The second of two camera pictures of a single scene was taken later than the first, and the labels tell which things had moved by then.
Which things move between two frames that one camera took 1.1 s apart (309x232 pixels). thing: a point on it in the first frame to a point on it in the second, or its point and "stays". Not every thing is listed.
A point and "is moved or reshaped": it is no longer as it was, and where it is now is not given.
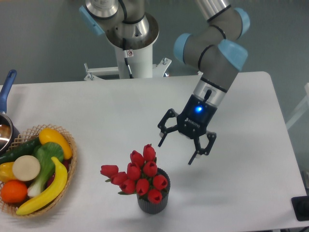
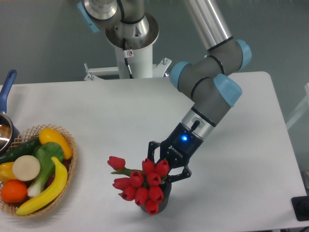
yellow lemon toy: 48,135 stays
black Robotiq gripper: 192,121 to 177,149
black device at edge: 300,205 stays
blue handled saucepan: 9,137 stays
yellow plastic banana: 46,199 stays
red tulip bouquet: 140,177 is moved or reshaped
